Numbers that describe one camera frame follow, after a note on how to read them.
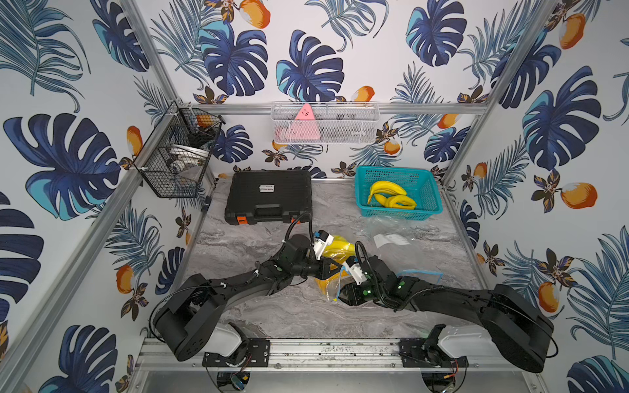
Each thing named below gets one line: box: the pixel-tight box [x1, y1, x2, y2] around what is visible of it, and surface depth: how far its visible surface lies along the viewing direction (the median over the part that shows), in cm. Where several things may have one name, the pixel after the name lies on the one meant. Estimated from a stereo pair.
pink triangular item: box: [289, 103, 321, 141], surface depth 92 cm
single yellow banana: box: [375, 194, 417, 210], surface depth 108 cm
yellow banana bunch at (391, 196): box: [367, 180, 417, 209], surface depth 111 cm
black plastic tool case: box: [224, 169, 313, 226], surface depth 109 cm
